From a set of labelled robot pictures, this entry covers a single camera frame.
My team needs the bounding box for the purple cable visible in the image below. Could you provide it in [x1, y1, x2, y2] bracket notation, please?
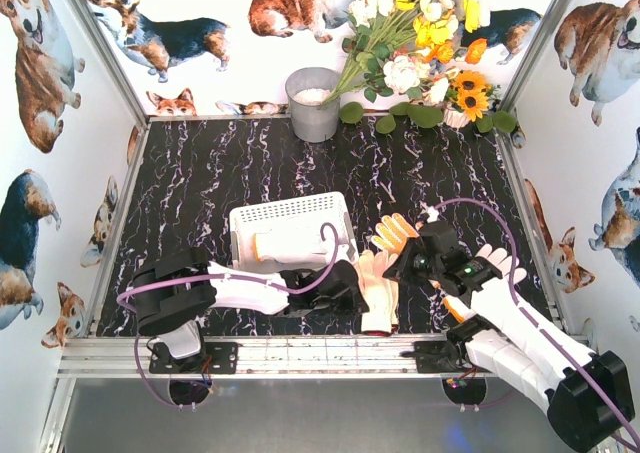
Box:
[117, 222, 344, 409]
[432, 197, 640, 452]

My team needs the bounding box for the yellow dotted work glove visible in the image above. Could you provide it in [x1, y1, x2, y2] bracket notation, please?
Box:
[370, 213, 419, 254]

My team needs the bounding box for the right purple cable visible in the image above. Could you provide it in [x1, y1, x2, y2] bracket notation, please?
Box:
[432, 197, 640, 452]

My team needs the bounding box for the blue dotted work glove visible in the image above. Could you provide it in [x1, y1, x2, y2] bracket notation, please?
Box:
[252, 226, 354, 265]

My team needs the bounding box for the white glove orange cuff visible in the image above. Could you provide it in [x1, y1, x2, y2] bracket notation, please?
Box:
[443, 244, 527, 323]

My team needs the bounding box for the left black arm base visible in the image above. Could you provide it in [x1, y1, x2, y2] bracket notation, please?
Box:
[149, 342, 239, 375]

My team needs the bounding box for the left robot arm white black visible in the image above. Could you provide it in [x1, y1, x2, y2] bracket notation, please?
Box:
[118, 247, 369, 360]

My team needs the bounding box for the cream glove red cuff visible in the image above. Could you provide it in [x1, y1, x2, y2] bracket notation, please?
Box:
[355, 250, 399, 337]

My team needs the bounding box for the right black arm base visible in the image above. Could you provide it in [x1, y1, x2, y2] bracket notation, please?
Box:
[401, 341, 496, 376]

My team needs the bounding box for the small sunflower pot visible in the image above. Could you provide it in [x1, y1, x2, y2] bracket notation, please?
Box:
[443, 70, 501, 129]

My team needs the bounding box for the grey metal bucket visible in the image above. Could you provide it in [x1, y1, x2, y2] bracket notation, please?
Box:
[285, 67, 340, 143]

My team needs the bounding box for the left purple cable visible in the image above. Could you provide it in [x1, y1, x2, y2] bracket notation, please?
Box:
[117, 222, 344, 409]

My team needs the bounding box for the aluminium front rail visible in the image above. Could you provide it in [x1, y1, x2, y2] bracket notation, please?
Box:
[56, 334, 455, 380]

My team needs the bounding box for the artificial flower bouquet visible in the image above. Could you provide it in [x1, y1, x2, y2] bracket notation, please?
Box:
[327, 0, 491, 103]

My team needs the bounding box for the white perforated storage basket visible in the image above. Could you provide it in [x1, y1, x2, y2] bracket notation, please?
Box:
[229, 192, 359, 274]

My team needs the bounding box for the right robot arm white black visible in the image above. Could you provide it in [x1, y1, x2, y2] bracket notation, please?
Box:
[372, 213, 635, 452]

